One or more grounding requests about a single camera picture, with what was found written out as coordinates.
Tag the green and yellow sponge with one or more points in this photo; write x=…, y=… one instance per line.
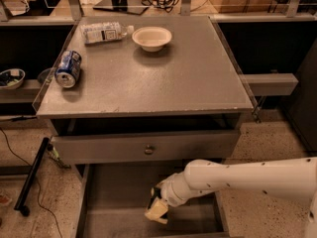
x=155, y=195

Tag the black monitor stand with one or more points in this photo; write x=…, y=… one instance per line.
x=133, y=7

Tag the white bowl with items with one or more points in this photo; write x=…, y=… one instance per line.
x=11, y=78

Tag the grey open middle drawer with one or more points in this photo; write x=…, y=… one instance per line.
x=114, y=198

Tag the clear plastic water bottle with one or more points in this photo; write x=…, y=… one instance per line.
x=105, y=32

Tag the black bar on floor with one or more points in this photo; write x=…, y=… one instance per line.
x=20, y=205

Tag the blue soda can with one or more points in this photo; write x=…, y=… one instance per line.
x=68, y=71

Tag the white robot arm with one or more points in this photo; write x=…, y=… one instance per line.
x=293, y=179

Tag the grey top drawer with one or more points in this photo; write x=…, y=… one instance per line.
x=124, y=148

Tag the round drawer knob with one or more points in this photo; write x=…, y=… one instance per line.
x=149, y=149

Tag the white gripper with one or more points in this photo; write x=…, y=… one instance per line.
x=167, y=189

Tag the white paper bowl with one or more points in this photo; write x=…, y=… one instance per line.
x=152, y=39

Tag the grey drawer cabinet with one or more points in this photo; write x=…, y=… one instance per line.
x=192, y=84

